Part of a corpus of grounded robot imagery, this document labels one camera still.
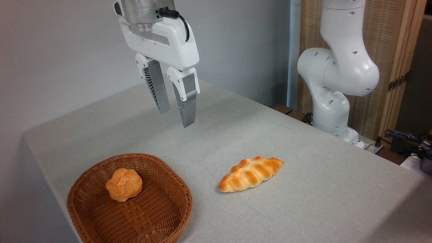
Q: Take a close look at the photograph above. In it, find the brown wooden side table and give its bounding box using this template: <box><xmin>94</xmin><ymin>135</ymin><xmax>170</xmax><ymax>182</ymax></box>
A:
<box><xmin>271</xmin><ymin>104</ymin><xmax>314</xmax><ymax>125</ymax></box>

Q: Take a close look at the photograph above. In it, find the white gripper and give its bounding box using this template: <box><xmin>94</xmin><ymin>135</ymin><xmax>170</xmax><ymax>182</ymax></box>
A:
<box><xmin>114</xmin><ymin>2</ymin><xmax>201</xmax><ymax>129</ymax></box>

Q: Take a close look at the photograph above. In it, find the brown wicker basket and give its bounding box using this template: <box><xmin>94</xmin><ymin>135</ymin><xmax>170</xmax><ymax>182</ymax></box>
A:
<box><xmin>66</xmin><ymin>153</ymin><xmax>193</xmax><ymax>243</ymax></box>

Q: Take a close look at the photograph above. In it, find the brass screen hinge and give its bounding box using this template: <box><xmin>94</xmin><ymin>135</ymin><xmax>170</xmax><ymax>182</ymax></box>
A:
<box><xmin>387</xmin><ymin>72</ymin><xmax>410</xmax><ymax>92</ymax></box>

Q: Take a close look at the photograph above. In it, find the grey tablecloth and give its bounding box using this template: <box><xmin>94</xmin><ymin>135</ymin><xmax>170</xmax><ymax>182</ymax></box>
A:
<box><xmin>22</xmin><ymin>78</ymin><xmax>432</xmax><ymax>243</ymax></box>

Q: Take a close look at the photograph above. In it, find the round knotted bread roll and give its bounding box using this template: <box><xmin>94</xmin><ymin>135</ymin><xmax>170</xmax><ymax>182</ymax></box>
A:
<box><xmin>105</xmin><ymin>168</ymin><xmax>143</xmax><ymax>203</ymax></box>

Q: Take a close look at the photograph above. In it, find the black cable bundle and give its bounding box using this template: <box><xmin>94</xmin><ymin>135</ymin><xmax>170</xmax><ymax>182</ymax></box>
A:
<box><xmin>383</xmin><ymin>129</ymin><xmax>432</xmax><ymax>160</ymax></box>

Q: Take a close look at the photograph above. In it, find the long braided bread loaf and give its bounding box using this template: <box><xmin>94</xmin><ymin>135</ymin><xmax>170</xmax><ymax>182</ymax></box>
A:
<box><xmin>218</xmin><ymin>156</ymin><xmax>285</xmax><ymax>193</ymax></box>

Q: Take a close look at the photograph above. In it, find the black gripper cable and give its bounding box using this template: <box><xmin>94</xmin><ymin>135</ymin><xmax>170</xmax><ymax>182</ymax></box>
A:
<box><xmin>158</xmin><ymin>7</ymin><xmax>191</xmax><ymax>43</ymax></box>

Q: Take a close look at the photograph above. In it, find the wooden rattan folding screen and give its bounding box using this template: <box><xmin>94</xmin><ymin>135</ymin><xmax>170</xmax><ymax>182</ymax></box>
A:
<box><xmin>298</xmin><ymin>0</ymin><xmax>428</xmax><ymax>143</ymax></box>

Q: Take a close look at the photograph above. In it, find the light blue vertical pole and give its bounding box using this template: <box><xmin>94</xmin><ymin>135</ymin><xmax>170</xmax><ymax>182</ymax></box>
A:
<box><xmin>286</xmin><ymin>0</ymin><xmax>301</xmax><ymax>110</ymax></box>

